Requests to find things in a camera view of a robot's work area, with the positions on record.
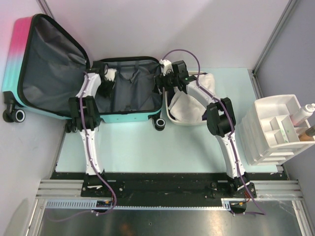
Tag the white slotted cable duct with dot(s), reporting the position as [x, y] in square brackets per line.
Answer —
[207, 204]

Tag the cream plastic basin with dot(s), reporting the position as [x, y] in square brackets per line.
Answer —
[183, 109]

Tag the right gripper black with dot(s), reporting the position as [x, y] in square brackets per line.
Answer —
[161, 79]

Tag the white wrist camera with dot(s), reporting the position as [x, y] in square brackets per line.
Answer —
[166, 66]
[110, 74]

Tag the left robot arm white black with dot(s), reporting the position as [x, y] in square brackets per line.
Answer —
[85, 114]

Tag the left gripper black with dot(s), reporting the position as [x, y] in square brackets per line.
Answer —
[107, 93]

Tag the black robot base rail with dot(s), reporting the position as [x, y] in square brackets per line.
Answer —
[150, 198]

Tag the white divided organizer tray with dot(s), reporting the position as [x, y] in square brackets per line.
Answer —
[267, 134]

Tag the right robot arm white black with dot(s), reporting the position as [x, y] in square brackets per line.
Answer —
[219, 113]

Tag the left aluminium frame post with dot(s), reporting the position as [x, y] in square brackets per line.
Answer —
[45, 7]

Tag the aluminium frame post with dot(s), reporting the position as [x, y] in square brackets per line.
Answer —
[45, 7]
[283, 20]

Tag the aluminium extrusion crossbar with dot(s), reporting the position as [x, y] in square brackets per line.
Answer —
[260, 189]

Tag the right aluminium frame post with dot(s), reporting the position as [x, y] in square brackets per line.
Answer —
[283, 20]

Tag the pink and teal children's suitcase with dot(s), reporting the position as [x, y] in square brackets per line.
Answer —
[45, 68]

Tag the white cloth item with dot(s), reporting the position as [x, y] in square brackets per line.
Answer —
[208, 81]

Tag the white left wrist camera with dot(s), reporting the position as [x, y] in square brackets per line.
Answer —
[110, 74]

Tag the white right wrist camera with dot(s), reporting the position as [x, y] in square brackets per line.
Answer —
[166, 66]

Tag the dark purple garment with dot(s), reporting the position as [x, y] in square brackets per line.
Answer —
[204, 116]

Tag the pink teal gradient bottle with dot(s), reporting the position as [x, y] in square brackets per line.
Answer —
[302, 114]

